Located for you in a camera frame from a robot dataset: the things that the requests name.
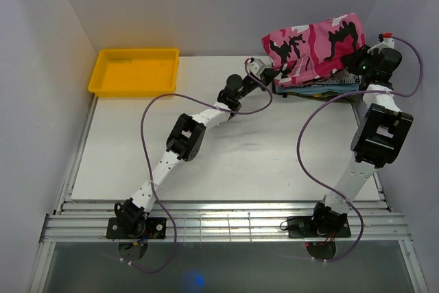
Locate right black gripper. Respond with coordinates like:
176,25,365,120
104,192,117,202
342,44,380,77

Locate pink camouflage trousers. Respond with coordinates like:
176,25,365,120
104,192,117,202
261,13,366,87

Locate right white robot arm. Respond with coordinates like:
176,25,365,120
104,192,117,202
309,40,414,236

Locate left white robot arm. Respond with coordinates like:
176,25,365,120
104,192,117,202
107,69,277,239

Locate newspaper print folded trousers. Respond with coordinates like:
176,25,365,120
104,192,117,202
274,70,360,97

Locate yellow plastic tray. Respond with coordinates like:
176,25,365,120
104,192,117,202
88,48,180,98

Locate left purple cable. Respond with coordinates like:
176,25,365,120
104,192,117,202
140,58,274,274

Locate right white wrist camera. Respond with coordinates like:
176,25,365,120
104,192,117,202
368,32,394,54

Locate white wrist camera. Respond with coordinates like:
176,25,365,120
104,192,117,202
244,58,266,76
368,32,394,54

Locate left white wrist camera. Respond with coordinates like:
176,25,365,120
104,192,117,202
244,58,266,76

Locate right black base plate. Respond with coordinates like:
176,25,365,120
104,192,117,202
287,216,351,238

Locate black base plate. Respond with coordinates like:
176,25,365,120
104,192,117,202
287,216,351,238
105,217,167,239

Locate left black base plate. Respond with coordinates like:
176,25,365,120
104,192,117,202
105,217,167,239

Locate aluminium rail frame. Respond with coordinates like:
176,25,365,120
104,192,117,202
28,97,428,292

